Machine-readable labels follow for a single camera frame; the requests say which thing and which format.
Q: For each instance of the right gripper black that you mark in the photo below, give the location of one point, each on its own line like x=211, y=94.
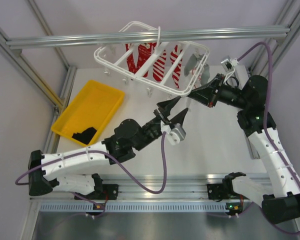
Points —
x=205, y=95

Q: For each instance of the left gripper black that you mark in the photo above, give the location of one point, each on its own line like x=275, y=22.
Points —
x=165, y=108

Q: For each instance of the white plastic clip hanger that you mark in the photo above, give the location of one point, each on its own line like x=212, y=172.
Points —
x=113, y=57

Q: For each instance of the black sock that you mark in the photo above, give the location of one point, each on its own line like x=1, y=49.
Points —
x=85, y=136

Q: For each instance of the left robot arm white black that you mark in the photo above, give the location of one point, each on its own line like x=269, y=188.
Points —
x=48, y=172

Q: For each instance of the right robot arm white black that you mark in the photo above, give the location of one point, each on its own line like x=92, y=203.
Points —
x=281, y=201

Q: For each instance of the grey sock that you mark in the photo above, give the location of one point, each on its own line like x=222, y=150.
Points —
x=205, y=75
x=191, y=63

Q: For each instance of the red white striped sock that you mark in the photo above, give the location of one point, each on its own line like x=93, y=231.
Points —
x=174, y=54
x=158, y=68

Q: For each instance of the yellow plastic tray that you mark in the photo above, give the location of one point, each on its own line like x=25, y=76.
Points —
x=94, y=106

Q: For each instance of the aluminium top crossbar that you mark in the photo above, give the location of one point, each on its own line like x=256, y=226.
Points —
x=54, y=41

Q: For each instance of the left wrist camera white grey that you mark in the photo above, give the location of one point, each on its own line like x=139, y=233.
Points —
x=175, y=134

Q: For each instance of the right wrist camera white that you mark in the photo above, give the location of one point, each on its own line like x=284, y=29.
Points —
x=229, y=65

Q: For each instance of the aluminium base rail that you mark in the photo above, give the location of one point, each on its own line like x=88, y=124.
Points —
x=178, y=188

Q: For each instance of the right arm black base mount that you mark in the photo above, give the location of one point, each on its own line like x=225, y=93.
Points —
x=217, y=192

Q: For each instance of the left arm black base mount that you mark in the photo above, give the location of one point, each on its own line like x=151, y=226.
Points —
x=109, y=192

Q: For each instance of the grey slotted cable duct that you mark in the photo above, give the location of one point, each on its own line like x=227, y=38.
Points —
x=142, y=207

